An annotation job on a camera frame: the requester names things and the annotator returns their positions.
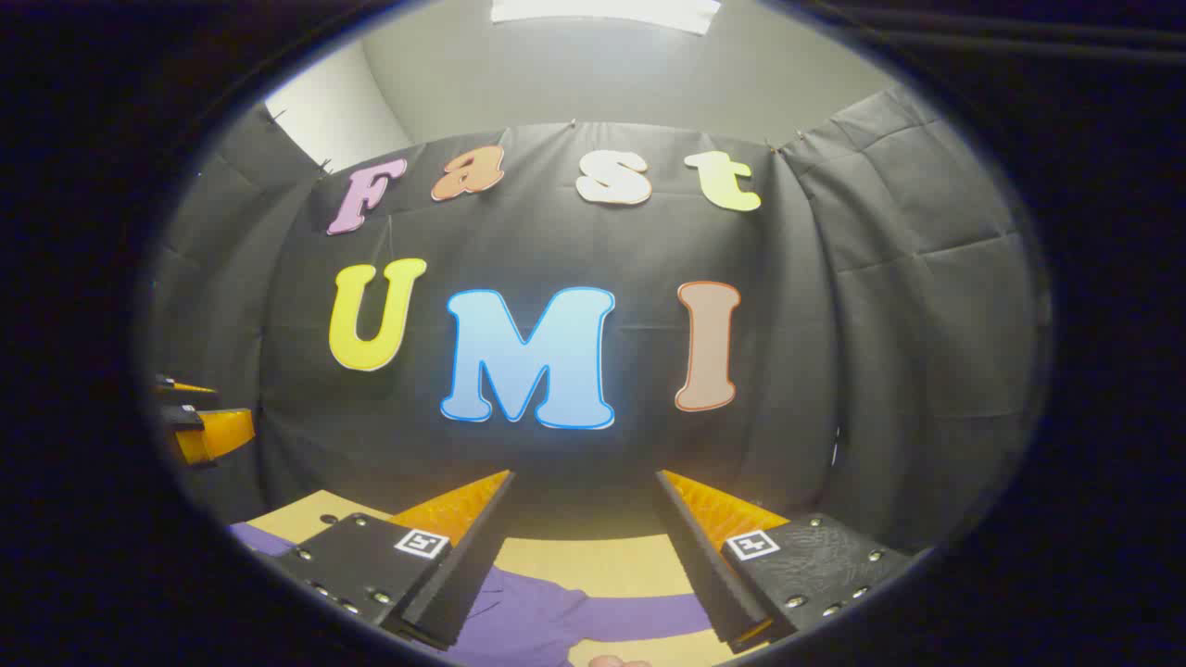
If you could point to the long ceiling light panel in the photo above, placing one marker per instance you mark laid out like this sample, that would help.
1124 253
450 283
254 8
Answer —
602 11

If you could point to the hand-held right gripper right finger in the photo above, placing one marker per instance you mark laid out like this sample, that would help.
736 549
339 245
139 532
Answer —
709 574

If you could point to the purple button shirt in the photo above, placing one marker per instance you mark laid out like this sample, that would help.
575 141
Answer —
537 621

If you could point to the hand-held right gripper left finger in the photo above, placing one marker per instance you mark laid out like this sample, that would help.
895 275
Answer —
473 565

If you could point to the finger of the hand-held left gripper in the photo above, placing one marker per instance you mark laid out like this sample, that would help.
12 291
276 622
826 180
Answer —
181 386
218 431

